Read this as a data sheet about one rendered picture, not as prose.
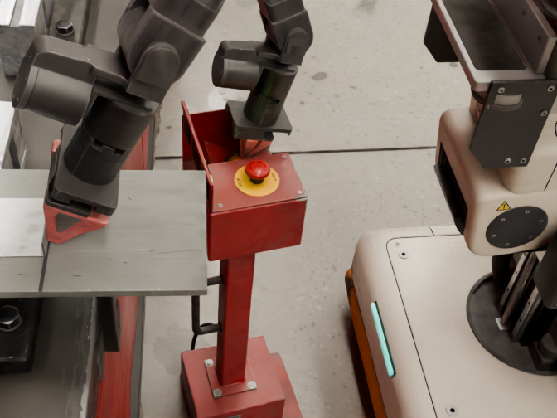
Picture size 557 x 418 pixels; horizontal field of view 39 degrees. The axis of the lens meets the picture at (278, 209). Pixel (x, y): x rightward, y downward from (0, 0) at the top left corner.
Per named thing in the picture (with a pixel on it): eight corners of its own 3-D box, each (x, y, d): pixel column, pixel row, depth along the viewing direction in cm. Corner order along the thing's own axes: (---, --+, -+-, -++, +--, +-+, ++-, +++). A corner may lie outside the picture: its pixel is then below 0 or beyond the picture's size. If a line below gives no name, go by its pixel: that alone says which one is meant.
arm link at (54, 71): (187, 55, 70) (169, 17, 77) (61, 7, 65) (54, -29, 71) (134, 163, 75) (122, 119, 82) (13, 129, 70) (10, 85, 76)
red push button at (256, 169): (272, 189, 126) (273, 172, 123) (248, 193, 125) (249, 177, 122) (264, 172, 129) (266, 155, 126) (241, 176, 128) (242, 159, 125)
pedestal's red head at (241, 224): (301, 245, 134) (312, 168, 120) (208, 263, 129) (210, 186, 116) (268, 164, 146) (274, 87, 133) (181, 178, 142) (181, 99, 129)
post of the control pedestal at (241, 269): (244, 382, 176) (259, 219, 137) (221, 388, 175) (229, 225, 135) (239, 362, 180) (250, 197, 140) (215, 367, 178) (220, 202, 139)
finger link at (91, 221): (19, 248, 83) (50, 191, 77) (27, 198, 88) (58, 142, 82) (81, 266, 86) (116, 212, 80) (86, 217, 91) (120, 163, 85)
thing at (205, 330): (222, 335, 162) (225, 279, 149) (193, 341, 161) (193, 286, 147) (219, 325, 164) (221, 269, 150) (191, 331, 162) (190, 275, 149)
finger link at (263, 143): (210, 144, 137) (226, 101, 131) (249, 147, 140) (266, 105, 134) (220, 172, 132) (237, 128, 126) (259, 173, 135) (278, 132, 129)
